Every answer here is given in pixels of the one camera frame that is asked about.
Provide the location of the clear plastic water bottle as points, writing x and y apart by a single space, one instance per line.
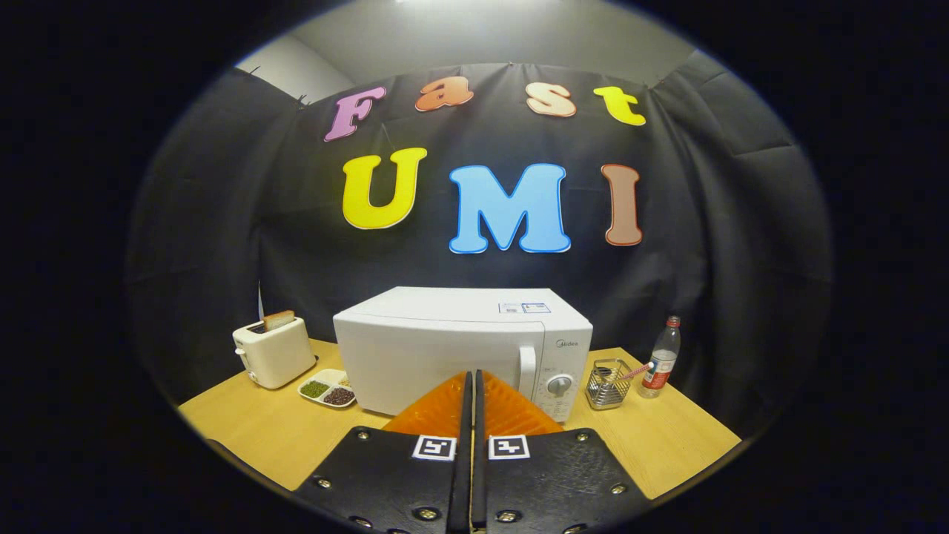
661 363

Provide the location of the white divided bean tray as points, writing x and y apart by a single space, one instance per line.
326 391

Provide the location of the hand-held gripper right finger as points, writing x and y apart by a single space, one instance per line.
480 445

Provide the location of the pink striped straw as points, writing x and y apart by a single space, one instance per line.
637 371

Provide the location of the white toaster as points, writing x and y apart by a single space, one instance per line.
278 360

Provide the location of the white microwave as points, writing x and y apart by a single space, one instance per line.
430 348

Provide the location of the black backdrop cloth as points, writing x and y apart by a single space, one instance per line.
222 222

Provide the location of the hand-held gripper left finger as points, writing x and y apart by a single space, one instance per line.
461 445

